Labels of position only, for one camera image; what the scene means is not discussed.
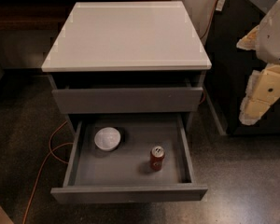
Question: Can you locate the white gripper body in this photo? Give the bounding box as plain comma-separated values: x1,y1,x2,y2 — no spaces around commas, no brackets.
257,0,280,64

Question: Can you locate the orange cable on floor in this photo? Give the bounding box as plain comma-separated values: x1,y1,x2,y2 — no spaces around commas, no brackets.
21,120,75,224

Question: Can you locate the grey top drawer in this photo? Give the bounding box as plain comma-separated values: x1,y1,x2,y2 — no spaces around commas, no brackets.
52,84,203,114

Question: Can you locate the dark wooden bench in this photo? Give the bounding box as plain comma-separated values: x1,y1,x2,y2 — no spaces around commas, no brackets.
0,0,170,31

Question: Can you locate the white tag on cable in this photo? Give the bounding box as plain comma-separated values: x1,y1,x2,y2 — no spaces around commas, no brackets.
216,0,226,11

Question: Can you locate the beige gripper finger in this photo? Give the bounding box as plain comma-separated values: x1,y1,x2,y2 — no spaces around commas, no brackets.
239,63,280,126
236,25,259,50

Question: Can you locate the grey drawer cabinet white top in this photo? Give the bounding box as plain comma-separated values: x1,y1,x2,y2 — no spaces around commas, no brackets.
42,1,211,128

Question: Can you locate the red soda can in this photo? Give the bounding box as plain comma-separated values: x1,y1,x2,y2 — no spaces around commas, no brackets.
150,146,165,171

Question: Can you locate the black bin cabinet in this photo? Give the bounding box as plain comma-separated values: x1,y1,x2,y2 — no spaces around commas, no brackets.
204,0,280,135

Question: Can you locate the grey drawer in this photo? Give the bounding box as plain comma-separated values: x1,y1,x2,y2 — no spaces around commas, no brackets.
51,114,207,203
52,84,203,114

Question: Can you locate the white round bowl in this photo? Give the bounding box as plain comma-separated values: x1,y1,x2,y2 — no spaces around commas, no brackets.
94,127,121,151

